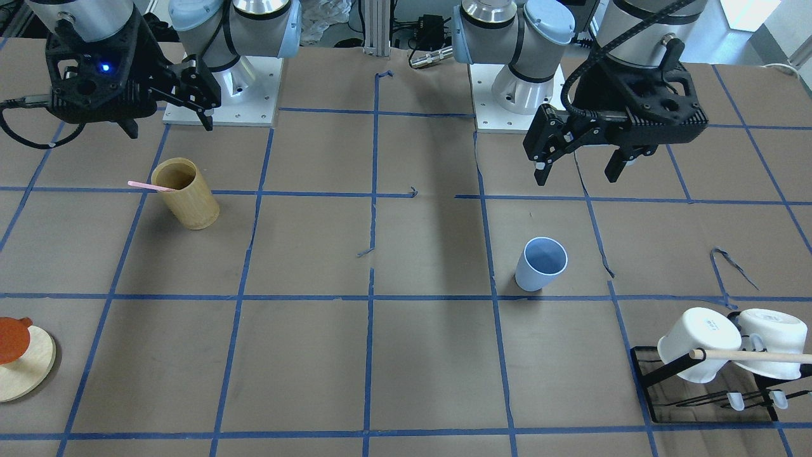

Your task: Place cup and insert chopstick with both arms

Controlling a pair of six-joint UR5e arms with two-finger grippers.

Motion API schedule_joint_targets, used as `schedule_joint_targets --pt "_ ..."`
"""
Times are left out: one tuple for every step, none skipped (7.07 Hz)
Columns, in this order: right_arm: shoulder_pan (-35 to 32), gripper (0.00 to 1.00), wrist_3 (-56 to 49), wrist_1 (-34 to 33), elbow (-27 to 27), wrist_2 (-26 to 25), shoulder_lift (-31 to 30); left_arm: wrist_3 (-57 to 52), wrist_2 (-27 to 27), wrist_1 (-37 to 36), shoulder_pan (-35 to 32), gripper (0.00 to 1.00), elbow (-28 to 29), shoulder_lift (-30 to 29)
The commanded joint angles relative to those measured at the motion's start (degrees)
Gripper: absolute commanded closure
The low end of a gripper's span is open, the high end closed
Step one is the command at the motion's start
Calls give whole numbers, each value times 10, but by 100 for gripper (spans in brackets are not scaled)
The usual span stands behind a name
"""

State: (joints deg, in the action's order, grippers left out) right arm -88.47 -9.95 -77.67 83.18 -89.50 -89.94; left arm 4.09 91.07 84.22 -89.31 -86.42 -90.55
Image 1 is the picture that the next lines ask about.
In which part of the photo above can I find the white mug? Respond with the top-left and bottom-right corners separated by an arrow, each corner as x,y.
734,308 -> 808,381
657,307 -> 742,364

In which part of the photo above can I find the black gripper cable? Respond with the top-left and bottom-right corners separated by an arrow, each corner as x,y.
0,95 -> 86,150

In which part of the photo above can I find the aluminium frame post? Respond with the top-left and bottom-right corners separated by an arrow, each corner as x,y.
358,0 -> 392,60

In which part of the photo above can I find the pink chopstick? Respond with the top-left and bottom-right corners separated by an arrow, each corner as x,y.
127,180 -> 176,193

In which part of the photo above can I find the black wire mug rack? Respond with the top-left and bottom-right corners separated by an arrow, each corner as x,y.
630,310 -> 810,423

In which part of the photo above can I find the light blue plastic cup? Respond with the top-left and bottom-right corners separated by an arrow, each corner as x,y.
515,237 -> 568,292

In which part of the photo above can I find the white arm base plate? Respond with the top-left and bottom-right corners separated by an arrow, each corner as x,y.
162,56 -> 284,128
469,64 -> 565,134

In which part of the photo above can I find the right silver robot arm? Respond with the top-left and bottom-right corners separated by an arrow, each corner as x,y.
4,1 -> 301,138

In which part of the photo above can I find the orange red mug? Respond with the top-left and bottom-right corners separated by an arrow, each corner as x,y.
1,316 -> 32,365

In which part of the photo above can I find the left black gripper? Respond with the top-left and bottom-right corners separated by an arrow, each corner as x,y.
523,39 -> 709,186

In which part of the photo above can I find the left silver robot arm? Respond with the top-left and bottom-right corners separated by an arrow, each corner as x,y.
452,1 -> 709,185

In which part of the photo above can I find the black power adapter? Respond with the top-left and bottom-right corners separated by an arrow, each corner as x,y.
402,15 -> 450,50

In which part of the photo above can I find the round wooden mug stand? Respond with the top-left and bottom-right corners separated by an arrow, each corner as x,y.
1,325 -> 57,402

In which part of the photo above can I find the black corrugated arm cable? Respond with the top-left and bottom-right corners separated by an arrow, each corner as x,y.
561,0 -> 698,118

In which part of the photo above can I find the wooden rack dowel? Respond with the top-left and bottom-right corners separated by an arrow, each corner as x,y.
687,348 -> 812,364

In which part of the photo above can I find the bamboo cup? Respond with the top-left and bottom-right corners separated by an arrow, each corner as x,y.
151,158 -> 220,230

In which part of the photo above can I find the silver cylindrical connector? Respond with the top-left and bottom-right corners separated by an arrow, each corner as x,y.
409,46 -> 454,70

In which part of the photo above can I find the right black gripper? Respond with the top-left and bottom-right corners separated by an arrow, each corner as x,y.
44,15 -> 221,139

